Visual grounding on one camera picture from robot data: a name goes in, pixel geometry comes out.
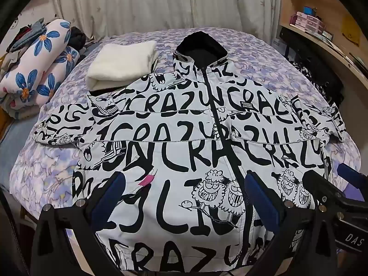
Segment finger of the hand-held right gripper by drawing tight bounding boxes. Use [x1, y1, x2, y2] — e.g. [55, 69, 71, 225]
[337, 163, 368, 192]
[302, 170, 368, 216]

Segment rolled pink blue-flower quilt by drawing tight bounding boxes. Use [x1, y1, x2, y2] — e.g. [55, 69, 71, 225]
[0, 19, 81, 111]

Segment grey blue bed sheet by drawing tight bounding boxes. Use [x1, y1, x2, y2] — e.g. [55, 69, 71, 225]
[0, 115, 39, 153]

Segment white printed box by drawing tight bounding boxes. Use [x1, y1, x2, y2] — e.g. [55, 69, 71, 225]
[272, 37, 288, 54]

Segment stack of pink boxes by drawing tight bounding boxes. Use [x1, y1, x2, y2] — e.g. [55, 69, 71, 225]
[289, 11, 331, 37]

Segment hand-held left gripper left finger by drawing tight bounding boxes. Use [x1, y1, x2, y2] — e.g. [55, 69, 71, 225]
[30, 172, 128, 276]

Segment black white patterned cloth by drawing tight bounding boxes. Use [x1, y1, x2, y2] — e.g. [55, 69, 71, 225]
[290, 60, 344, 106]

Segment wooden shelf unit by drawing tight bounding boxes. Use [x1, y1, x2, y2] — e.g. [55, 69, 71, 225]
[278, 0, 368, 98]

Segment white black lettered jacket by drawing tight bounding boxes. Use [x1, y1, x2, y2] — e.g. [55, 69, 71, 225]
[34, 30, 345, 276]

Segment yellow paper item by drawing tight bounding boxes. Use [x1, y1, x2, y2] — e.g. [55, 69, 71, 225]
[341, 14, 362, 45]

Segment dark clothes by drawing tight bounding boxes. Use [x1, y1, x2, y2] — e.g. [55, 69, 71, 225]
[70, 26, 87, 53]

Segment white curtain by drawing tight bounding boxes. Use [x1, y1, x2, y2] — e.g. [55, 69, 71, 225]
[49, 0, 281, 41]

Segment pile of mixed clothes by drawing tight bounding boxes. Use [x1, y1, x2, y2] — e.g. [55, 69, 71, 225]
[6, 17, 48, 55]

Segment black case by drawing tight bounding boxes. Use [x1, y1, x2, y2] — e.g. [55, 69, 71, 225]
[279, 24, 297, 58]

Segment folded white fleece garment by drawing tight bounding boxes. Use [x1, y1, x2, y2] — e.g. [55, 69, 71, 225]
[87, 41, 159, 92]

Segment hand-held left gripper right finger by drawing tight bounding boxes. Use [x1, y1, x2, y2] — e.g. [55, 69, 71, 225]
[244, 170, 338, 276]

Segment folded grey bedding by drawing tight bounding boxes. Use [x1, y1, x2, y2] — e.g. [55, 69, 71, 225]
[0, 102, 41, 121]

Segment purple floral blanket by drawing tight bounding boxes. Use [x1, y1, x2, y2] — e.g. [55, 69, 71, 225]
[9, 27, 361, 236]

